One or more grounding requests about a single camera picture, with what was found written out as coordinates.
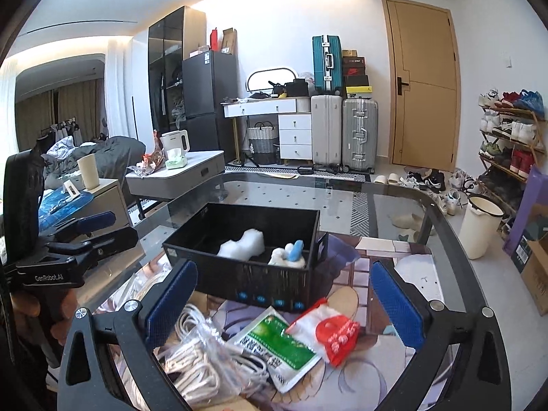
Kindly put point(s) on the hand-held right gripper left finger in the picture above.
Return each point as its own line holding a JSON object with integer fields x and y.
{"x": 171, "y": 304}

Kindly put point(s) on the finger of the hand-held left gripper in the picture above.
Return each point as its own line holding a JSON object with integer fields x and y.
{"x": 113, "y": 239}
{"x": 96, "y": 221}

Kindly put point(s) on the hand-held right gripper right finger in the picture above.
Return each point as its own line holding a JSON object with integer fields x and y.
{"x": 396, "y": 304}

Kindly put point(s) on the red and white plastic packet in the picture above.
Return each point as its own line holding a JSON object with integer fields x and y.
{"x": 338, "y": 338}

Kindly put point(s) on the white foam block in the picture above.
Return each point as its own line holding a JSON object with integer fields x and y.
{"x": 239, "y": 246}

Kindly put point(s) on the black cardboard box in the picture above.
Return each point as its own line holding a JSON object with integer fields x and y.
{"x": 265, "y": 280}

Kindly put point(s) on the green and white medicine packet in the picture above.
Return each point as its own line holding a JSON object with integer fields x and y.
{"x": 278, "y": 346}

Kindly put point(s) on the white and blue soft toy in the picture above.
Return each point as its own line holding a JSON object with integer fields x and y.
{"x": 284, "y": 257}

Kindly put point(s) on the person's left hand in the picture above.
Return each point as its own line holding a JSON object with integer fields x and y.
{"x": 26, "y": 306}

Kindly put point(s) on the white nightstand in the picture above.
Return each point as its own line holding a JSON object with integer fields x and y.
{"x": 111, "y": 199}

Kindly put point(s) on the blue plastic bag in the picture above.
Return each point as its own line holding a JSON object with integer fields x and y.
{"x": 60, "y": 214}

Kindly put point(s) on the small white box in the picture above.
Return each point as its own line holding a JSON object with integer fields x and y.
{"x": 71, "y": 189}

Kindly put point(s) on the cream cup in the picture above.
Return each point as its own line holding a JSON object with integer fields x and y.
{"x": 88, "y": 173}

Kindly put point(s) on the printed table mat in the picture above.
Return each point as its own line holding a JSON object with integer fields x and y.
{"x": 385, "y": 248}

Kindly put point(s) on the dark grey duvet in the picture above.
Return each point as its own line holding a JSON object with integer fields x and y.
{"x": 115, "y": 152}

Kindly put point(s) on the clear plastic bag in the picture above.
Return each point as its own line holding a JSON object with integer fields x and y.
{"x": 340, "y": 250}

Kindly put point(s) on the red snack wrapper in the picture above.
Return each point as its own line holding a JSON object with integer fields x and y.
{"x": 147, "y": 160}

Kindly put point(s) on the clothes rack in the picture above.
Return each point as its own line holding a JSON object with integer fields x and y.
{"x": 62, "y": 130}

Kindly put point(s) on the grey coffee table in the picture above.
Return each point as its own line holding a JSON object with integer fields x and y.
{"x": 184, "y": 175}

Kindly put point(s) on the green tissue box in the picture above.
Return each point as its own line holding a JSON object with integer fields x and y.
{"x": 175, "y": 162}

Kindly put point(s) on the patterned rug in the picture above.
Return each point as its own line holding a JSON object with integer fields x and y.
{"x": 359, "y": 209}

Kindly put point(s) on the white bucket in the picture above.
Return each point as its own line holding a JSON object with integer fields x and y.
{"x": 479, "y": 231}

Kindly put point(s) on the white electric kettle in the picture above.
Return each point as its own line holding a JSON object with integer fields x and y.
{"x": 175, "y": 141}

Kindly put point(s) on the pile of shoes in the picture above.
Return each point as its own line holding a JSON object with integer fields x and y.
{"x": 436, "y": 182}

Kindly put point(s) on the white curtain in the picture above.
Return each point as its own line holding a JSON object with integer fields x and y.
{"x": 120, "y": 90}

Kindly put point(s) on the brown cardboard box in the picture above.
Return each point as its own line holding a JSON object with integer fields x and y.
{"x": 537, "y": 269}

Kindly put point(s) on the purple box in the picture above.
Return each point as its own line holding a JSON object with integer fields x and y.
{"x": 528, "y": 201}

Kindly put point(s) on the black glass wardrobe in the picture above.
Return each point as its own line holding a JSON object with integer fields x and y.
{"x": 165, "y": 64}

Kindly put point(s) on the silver suitcase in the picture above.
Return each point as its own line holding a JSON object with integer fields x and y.
{"x": 359, "y": 135}

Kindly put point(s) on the black refrigerator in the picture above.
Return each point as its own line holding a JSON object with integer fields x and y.
{"x": 209, "y": 90}

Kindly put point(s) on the woven laundry basket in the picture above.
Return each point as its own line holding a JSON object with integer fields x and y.
{"x": 262, "y": 141}

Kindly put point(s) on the white suitcase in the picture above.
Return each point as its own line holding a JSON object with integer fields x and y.
{"x": 326, "y": 130}

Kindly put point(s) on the wooden shoe rack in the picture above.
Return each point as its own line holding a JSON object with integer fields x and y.
{"x": 509, "y": 154}

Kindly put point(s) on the white drawer unit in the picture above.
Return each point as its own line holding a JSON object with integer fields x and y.
{"x": 295, "y": 137}

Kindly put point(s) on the white dressing table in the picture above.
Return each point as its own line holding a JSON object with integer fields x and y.
{"x": 261, "y": 107}

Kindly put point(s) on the red box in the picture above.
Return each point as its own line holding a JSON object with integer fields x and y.
{"x": 215, "y": 39}

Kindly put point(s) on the oval mirror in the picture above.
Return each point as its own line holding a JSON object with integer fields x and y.
{"x": 261, "y": 79}

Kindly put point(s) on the wooden door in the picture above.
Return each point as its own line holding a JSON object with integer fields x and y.
{"x": 421, "y": 85}

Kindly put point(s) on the stack of shoe boxes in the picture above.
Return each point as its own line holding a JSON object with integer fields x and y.
{"x": 356, "y": 75}

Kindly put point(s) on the teal suitcase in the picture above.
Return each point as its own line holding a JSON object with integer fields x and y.
{"x": 326, "y": 64}

